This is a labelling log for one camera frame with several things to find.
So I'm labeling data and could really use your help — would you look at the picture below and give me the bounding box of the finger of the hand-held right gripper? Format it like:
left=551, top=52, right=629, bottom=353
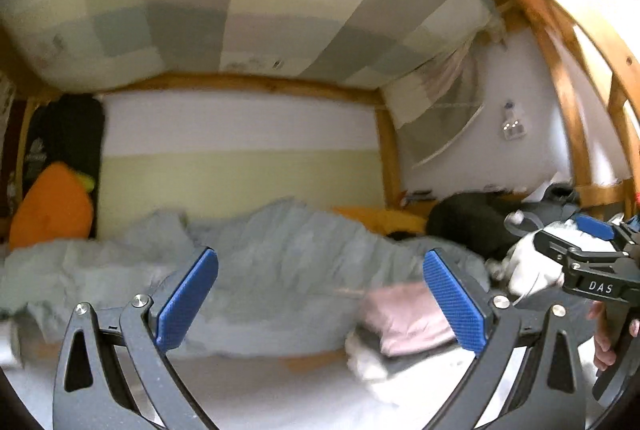
left=533, top=229, right=629, bottom=272
left=574, top=215, right=637, bottom=243

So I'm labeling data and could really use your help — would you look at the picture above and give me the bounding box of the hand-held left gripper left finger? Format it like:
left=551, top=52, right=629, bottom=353
left=52, top=246, right=221, bottom=430

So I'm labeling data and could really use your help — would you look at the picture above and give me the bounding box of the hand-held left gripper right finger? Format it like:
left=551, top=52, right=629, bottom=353
left=422, top=249, right=587, bottom=430

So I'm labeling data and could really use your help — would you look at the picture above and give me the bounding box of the pink printed T-shirt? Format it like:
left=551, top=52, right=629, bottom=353
left=359, top=284, right=467, bottom=358

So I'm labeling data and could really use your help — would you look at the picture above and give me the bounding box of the person's right hand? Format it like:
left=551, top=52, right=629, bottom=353
left=589, top=301, right=619, bottom=372

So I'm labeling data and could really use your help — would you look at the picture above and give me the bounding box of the white plush toy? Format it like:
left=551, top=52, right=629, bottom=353
left=486, top=210, right=568, bottom=297

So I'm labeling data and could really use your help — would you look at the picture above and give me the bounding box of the black bag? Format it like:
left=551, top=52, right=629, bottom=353
left=426, top=191, right=552, bottom=262

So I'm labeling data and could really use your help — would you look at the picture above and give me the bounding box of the cream crumpled cloth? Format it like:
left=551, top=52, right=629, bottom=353
left=344, top=329, right=468, bottom=393

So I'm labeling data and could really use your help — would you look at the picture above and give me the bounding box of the grey-blue duvet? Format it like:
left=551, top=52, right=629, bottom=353
left=0, top=199, right=492, bottom=357

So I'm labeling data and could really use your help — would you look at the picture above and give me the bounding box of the orange carrot plush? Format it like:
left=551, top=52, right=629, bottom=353
left=9, top=161, right=96, bottom=252

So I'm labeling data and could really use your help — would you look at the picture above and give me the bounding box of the sheer bed net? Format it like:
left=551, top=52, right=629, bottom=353
left=387, top=30, right=487, bottom=168

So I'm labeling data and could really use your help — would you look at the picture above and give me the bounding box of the black printed cushion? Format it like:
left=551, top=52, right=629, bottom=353
left=22, top=94, right=107, bottom=238

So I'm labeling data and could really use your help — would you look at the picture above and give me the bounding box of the white wall socket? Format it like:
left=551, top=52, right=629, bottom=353
left=501, top=100, right=529, bottom=141

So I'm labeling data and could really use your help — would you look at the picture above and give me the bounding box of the wooden bunk bed frame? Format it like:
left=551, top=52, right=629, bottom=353
left=0, top=0, right=640, bottom=241

